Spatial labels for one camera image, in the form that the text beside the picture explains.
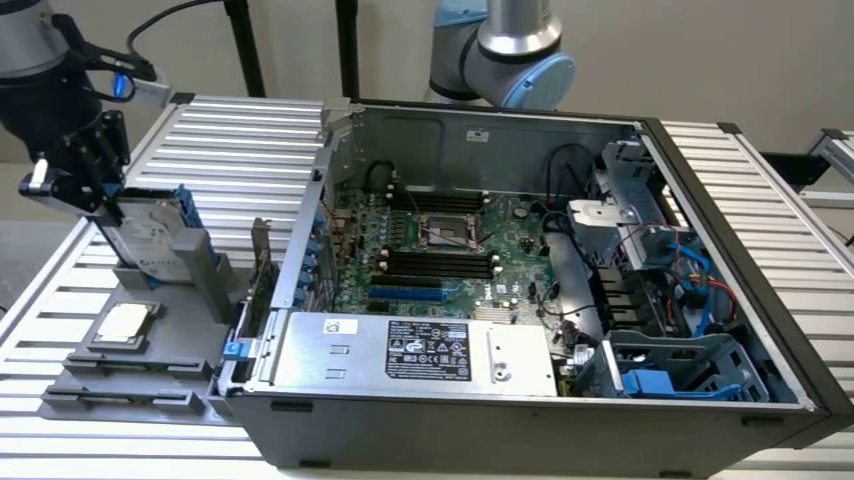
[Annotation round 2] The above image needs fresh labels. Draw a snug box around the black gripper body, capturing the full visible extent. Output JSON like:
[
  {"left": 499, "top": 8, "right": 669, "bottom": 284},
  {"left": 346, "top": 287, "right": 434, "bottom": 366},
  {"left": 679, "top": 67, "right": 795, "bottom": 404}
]
[{"left": 0, "top": 74, "right": 109, "bottom": 162}]

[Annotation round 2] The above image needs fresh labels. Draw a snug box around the hard disk with blue bracket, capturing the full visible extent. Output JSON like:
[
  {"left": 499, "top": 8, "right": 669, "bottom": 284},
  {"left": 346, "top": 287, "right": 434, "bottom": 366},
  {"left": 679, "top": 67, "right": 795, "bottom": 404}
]
[{"left": 97, "top": 184, "right": 203, "bottom": 292}]

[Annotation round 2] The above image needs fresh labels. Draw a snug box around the metal disk bay cage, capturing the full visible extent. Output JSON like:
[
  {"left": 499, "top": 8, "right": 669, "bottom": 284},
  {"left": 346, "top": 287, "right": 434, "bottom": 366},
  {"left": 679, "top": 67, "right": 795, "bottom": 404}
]
[{"left": 564, "top": 139, "right": 697, "bottom": 272}]

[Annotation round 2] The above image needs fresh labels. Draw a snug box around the blue disk bay latch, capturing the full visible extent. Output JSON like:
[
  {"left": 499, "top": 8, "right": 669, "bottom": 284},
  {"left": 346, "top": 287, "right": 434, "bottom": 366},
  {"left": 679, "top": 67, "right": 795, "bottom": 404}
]
[{"left": 619, "top": 368, "right": 677, "bottom": 399}]

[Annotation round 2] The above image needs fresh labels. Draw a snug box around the grey plastic disk bay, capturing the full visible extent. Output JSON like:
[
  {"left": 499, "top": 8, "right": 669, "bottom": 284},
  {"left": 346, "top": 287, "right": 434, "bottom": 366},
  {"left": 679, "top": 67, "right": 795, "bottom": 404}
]
[{"left": 595, "top": 328, "right": 770, "bottom": 402}]

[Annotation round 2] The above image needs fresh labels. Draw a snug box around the silver CPU chip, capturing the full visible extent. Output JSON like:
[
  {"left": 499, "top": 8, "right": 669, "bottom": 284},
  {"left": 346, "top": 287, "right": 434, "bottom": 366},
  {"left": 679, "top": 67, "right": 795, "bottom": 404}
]
[{"left": 91, "top": 301, "right": 166, "bottom": 347}]

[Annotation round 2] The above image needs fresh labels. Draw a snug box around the graphics card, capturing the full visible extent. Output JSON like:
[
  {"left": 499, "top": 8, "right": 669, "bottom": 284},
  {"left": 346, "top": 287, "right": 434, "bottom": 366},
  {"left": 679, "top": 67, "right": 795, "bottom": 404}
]
[{"left": 234, "top": 216, "right": 282, "bottom": 342}]

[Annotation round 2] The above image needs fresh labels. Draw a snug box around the grey parts rack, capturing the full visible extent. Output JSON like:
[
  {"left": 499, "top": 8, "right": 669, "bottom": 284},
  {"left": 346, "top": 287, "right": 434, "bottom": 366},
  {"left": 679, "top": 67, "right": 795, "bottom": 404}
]
[{"left": 39, "top": 227, "right": 246, "bottom": 419}]

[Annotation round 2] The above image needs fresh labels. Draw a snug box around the green RAM stick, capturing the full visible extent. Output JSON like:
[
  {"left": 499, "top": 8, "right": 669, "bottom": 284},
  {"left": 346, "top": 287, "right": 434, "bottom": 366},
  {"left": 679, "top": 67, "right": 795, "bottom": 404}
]
[{"left": 71, "top": 389, "right": 163, "bottom": 402}]

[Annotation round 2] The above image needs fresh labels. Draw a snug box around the black long expansion slot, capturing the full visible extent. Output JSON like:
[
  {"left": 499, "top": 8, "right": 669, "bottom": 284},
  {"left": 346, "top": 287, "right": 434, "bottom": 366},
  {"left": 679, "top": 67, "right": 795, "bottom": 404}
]
[{"left": 370, "top": 274, "right": 443, "bottom": 290}]

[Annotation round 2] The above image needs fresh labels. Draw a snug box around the CPU socket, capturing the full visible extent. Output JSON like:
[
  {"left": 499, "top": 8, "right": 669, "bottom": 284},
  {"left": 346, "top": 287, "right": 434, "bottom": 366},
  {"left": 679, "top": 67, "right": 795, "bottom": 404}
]
[{"left": 410, "top": 211, "right": 487, "bottom": 252}]

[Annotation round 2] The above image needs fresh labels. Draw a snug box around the blue expansion slot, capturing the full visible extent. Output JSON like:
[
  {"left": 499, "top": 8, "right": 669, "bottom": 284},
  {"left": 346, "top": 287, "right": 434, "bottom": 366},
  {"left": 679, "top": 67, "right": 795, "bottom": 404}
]
[{"left": 367, "top": 287, "right": 446, "bottom": 303}]

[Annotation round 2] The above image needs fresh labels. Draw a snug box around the silver power supply unit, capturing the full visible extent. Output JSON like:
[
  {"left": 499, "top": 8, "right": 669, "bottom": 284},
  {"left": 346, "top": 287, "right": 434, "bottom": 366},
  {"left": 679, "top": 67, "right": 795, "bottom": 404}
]
[{"left": 268, "top": 311, "right": 562, "bottom": 399}]

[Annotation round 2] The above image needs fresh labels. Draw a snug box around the green motherboard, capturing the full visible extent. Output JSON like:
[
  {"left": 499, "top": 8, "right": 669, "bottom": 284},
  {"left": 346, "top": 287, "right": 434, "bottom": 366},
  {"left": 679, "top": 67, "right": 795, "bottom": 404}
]
[{"left": 324, "top": 183, "right": 590, "bottom": 352}]

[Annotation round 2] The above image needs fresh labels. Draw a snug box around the silver chipset heatsink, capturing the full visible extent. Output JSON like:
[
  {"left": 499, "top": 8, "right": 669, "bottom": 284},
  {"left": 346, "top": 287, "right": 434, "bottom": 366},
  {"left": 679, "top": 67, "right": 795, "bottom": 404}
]
[{"left": 474, "top": 305, "right": 520, "bottom": 324}]

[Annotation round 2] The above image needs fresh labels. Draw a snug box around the black open PC case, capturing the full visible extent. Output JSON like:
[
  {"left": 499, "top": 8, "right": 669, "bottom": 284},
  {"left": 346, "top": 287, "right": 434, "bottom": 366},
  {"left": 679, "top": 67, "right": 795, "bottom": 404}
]
[{"left": 211, "top": 97, "right": 837, "bottom": 472}]

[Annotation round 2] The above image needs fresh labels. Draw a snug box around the metal slat side table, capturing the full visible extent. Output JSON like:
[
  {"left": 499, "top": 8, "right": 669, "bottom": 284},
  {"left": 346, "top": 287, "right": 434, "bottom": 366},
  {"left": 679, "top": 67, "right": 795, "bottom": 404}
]
[{"left": 795, "top": 128, "right": 854, "bottom": 237}]

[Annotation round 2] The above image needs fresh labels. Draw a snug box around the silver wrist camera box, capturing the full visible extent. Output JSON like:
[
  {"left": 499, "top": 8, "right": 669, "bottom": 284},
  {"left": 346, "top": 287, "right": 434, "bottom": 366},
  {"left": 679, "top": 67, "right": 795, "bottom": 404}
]
[{"left": 129, "top": 62, "right": 174, "bottom": 109}]

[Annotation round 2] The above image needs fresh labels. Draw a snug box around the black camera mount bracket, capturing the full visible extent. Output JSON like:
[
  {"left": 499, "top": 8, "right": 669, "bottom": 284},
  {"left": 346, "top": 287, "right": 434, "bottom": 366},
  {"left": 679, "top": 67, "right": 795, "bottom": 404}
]
[{"left": 49, "top": 13, "right": 159, "bottom": 104}]

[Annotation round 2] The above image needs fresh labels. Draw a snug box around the black camera cable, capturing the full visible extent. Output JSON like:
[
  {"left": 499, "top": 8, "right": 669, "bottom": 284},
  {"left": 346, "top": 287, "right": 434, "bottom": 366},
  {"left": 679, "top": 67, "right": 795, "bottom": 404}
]
[{"left": 125, "top": 0, "right": 232, "bottom": 57}]

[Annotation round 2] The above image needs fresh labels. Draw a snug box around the black stand post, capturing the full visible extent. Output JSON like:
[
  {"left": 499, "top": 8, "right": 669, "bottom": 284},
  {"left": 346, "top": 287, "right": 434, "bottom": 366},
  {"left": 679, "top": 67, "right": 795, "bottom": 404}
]
[
  {"left": 224, "top": 0, "right": 268, "bottom": 99},
  {"left": 332, "top": 0, "right": 363, "bottom": 101}
]

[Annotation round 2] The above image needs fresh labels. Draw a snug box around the black short looped wire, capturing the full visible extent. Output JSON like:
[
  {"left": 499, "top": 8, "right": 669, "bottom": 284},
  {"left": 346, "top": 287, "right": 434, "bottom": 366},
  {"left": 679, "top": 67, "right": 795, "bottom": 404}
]
[{"left": 363, "top": 160, "right": 396, "bottom": 194}]

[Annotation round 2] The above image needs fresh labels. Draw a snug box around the blue data wire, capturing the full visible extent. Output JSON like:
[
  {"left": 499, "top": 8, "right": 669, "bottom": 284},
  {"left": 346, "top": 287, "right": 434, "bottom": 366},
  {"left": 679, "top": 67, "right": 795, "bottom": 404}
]
[{"left": 665, "top": 238, "right": 730, "bottom": 342}]

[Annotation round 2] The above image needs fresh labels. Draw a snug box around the red data wire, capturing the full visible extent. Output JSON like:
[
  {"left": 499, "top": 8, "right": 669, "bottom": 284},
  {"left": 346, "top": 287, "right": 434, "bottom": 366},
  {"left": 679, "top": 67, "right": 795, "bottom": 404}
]
[{"left": 691, "top": 277, "right": 738, "bottom": 322}]

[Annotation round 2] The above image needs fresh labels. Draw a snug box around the black table connector bracket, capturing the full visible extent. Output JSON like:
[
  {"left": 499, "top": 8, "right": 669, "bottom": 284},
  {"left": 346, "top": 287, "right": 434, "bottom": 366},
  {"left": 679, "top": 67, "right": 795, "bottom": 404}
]
[{"left": 758, "top": 149, "right": 830, "bottom": 187}]

